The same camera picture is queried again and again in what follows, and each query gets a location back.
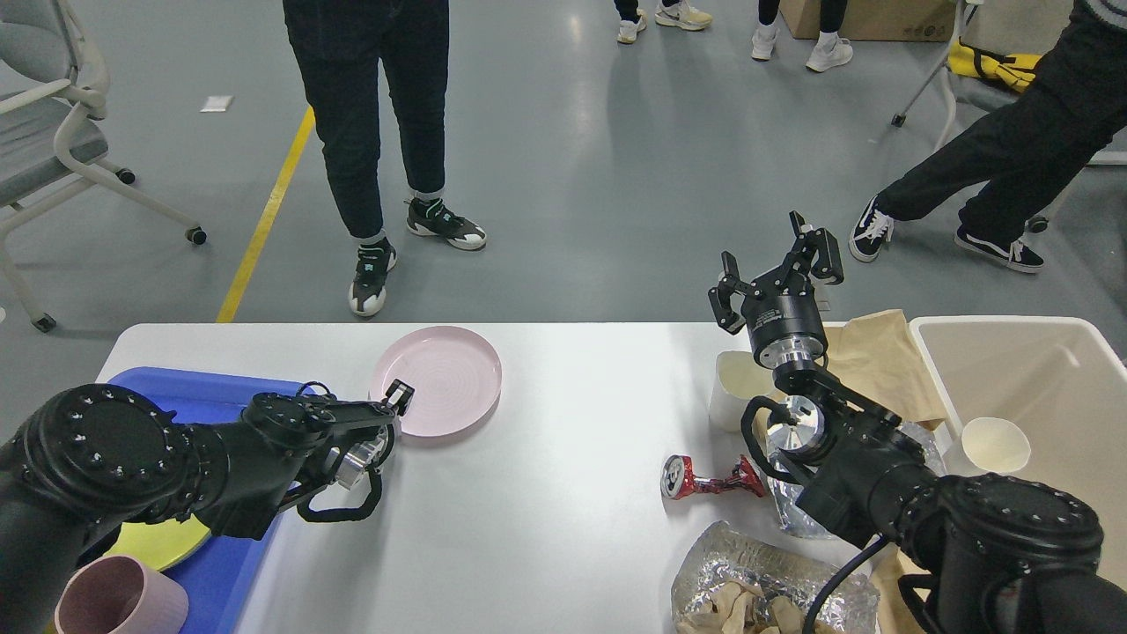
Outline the blue plastic tray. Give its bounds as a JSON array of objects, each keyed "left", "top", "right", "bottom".
[{"left": 109, "top": 366, "right": 299, "bottom": 633}]

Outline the crushed red soda can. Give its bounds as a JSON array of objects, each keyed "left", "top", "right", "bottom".
[{"left": 659, "top": 454, "right": 766, "bottom": 500}]

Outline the cardboard box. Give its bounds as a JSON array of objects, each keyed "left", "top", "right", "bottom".
[{"left": 778, "top": 1, "right": 955, "bottom": 41}]

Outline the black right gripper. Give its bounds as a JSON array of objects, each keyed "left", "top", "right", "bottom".
[{"left": 709, "top": 211, "right": 844, "bottom": 369}]

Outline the grey office chair left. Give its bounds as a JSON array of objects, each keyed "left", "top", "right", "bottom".
[{"left": 0, "top": 0, "right": 208, "bottom": 334}]

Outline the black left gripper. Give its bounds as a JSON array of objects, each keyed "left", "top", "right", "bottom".
[{"left": 335, "top": 379, "right": 415, "bottom": 489}]

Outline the white plastic bin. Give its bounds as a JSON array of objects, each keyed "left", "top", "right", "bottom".
[{"left": 909, "top": 316, "right": 1126, "bottom": 586}]

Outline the brown paper bag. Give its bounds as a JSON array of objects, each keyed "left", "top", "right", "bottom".
[{"left": 825, "top": 309, "right": 947, "bottom": 431}]

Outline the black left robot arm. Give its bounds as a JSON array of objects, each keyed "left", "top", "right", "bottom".
[{"left": 1, "top": 379, "right": 414, "bottom": 633}]

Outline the yellow plate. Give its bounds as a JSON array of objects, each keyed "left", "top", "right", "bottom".
[{"left": 105, "top": 517, "right": 212, "bottom": 571}]

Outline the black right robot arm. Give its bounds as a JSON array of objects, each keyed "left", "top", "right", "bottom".
[{"left": 708, "top": 211, "right": 1124, "bottom": 633}]

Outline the yellow backpack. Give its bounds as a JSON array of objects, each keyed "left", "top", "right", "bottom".
[{"left": 947, "top": 41, "right": 1042, "bottom": 93}]

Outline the white paper cup on table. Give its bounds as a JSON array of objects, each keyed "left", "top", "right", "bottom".
[{"left": 708, "top": 350, "right": 777, "bottom": 434}]

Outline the crumpled aluminium foil front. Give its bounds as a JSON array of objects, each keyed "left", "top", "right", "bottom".
[{"left": 671, "top": 521, "right": 879, "bottom": 633}]

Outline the person in white sneakers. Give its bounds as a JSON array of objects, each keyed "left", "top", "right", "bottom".
[{"left": 749, "top": 0, "right": 854, "bottom": 73}]

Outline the pink mug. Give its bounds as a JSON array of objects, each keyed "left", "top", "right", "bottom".
[{"left": 54, "top": 555, "right": 189, "bottom": 633}]

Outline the white paper cup in bin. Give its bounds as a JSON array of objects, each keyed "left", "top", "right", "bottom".
[{"left": 943, "top": 417, "right": 1031, "bottom": 476}]

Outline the brown crumpled paper in foil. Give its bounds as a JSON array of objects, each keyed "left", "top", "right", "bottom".
[{"left": 675, "top": 581, "right": 807, "bottom": 633}]

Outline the pink plate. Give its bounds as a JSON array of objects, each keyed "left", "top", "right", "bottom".
[{"left": 369, "top": 325, "right": 503, "bottom": 438}]

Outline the crumpled silver foil bag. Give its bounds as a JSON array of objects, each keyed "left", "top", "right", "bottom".
[{"left": 766, "top": 422, "right": 947, "bottom": 539}]

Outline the grey chair right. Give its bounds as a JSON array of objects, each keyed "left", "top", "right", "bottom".
[{"left": 891, "top": 0, "right": 1127, "bottom": 234}]

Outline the person in black canvas shoes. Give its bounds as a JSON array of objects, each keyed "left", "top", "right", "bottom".
[{"left": 849, "top": 1, "right": 1126, "bottom": 274}]

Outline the person in black sneakers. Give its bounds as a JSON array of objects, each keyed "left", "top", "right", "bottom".
[{"left": 283, "top": 1, "right": 487, "bottom": 318}]

